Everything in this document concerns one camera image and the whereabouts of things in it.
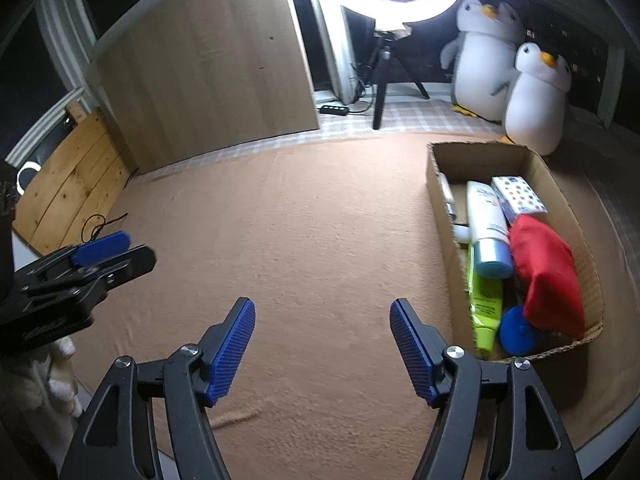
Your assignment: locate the light wooden plank board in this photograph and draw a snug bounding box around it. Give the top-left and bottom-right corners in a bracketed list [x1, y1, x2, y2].
[13, 110, 130, 255]

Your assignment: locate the brown cardboard box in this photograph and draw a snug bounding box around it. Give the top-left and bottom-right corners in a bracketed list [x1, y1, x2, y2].
[426, 142, 604, 361]

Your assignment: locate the white sunscreen tube blue cap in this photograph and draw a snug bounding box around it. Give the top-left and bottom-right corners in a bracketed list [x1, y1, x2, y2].
[466, 181, 514, 280]

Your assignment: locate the blue round container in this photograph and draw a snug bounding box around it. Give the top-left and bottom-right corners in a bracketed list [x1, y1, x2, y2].
[498, 304, 544, 356]

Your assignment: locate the black power strip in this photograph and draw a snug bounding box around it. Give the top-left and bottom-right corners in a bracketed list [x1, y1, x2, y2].
[318, 104, 350, 117]

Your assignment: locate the wooden headboard panel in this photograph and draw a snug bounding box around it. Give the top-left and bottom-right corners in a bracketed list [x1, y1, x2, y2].
[90, 0, 319, 172]

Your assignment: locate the green hand cream tube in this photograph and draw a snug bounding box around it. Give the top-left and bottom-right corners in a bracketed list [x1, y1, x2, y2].
[468, 246, 503, 360]

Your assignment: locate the black tripod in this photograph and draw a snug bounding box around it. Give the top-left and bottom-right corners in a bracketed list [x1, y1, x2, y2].
[359, 32, 431, 130]

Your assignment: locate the patterned tissue pack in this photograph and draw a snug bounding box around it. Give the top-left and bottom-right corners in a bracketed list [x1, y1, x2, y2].
[490, 176, 548, 226]

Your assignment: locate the pink lip balm stick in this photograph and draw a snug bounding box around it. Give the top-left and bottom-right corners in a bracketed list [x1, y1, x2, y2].
[439, 172, 457, 221]

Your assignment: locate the black cable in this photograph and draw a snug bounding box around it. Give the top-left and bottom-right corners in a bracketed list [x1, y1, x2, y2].
[79, 211, 130, 244]

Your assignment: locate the red fabric pouch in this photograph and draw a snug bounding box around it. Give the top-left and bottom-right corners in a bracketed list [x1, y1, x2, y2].
[509, 214, 586, 339]

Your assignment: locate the large penguin plush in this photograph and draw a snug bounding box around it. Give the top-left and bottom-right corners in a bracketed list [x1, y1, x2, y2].
[439, 0, 524, 122]

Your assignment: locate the plaid bed sheet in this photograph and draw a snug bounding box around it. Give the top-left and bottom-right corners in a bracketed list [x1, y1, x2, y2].
[131, 96, 640, 271]

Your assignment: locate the translucent white cap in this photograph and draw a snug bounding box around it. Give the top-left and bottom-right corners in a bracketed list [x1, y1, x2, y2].
[452, 224, 472, 246]

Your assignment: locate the small penguin plush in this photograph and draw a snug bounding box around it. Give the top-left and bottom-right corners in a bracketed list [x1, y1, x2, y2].
[495, 42, 572, 156]

